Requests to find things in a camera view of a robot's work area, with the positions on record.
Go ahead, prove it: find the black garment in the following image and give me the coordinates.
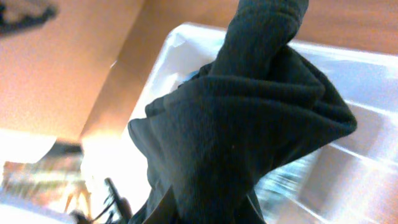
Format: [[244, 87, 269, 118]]
[[127, 0, 357, 223]]

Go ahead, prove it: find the clear plastic storage bin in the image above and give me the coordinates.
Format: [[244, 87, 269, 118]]
[[83, 23, 397, 223]]

